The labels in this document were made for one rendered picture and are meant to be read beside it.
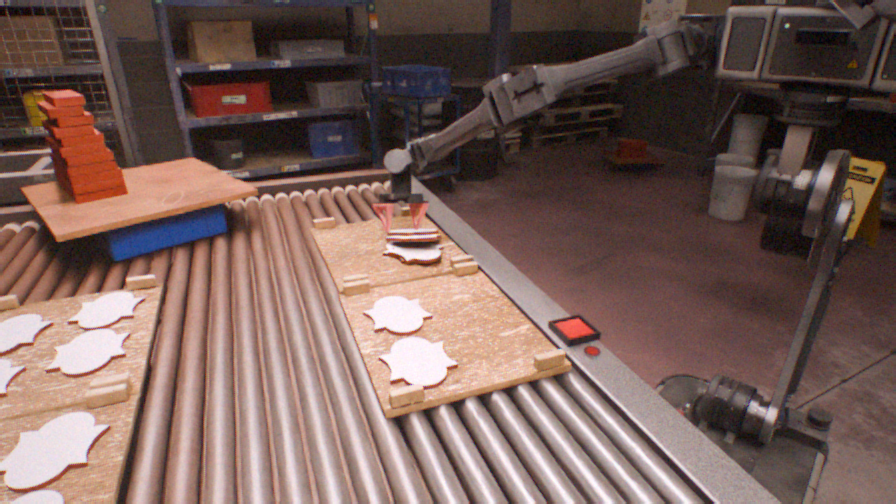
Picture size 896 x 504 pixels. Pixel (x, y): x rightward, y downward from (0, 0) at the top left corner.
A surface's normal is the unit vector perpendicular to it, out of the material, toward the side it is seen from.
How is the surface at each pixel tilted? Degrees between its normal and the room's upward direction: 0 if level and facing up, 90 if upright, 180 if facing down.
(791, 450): 0
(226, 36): 92
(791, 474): 0
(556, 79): 64
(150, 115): 90
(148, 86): 90
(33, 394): 0
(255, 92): 90
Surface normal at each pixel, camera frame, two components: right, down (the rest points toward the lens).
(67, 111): 0.69, 0.30
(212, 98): 0.50, 0.36
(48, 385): 0.00, -0.91
